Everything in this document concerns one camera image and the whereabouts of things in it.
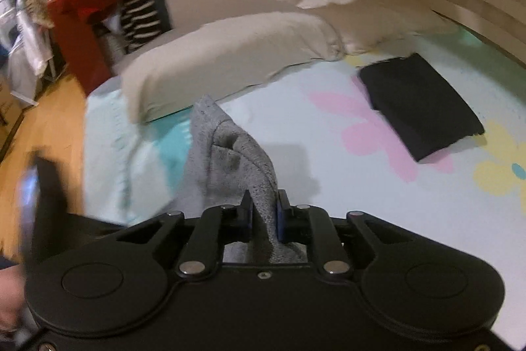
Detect white hanging garment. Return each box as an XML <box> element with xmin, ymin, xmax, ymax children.
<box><xmin>8</xmin><ymin>8</ymin><xmax>54</xmax><ymax>76</ymax></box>

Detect flat beige pillow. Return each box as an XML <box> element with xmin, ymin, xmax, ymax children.
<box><xmin>279</xmin><ymin>0</ymin><xmax>457</xmax><ymax>56</ymax></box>

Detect person's left hand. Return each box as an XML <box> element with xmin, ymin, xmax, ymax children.
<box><xmin>0</xmin><ymin>264</ymin><xmax>27</xmax><ymax>331</ymax></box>

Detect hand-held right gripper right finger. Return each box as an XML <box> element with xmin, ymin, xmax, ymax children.
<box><xmin>276</xmin><ymin>190</ymin><xmax>416</xmax><ymax>281</ymax></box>

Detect grey pants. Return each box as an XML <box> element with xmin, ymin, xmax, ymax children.
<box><xmin>181</xmin><ymin>94</ymin><xmax>310</xmax><ymax>265</ymax></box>

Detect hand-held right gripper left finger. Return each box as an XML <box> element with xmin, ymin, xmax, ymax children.
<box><xmin>117</xmin><ymin>190</ymin><xmax>252</xmax><ymax>280</ymax></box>

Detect black folded garment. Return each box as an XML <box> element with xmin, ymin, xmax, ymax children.
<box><xmin>357</xmin><ymin>53</ymin><xmax>486</xmax><ymax>163</ymax></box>

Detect white cloth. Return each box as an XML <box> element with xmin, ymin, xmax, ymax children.
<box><xmin>297</xmin><ymin>0</ymin><xmax>362</xmax><ymax>10</ymax></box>

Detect black white striped garment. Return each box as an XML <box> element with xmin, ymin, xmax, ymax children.
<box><xmin>119</xmin><ymin>0</ymin><xmax>162</xmax><ymax>53</ymax></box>

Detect floral bed sheet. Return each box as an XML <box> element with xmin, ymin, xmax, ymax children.
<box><xmin>84</xmin><ymin>26</ymin><xmax>526</xmax><ymax>351</ymax></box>

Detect large beige pillow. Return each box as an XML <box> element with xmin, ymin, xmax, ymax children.
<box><xmin>122</xmin><ymin>12</ymin><xmax>344</xmax><ymax>124</ymax></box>

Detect green mattress cover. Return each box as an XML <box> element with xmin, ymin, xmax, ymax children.
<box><xmin>431</xmin><ymin>22</ymin><xmax>526</xmax><ymax>68</ymax></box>

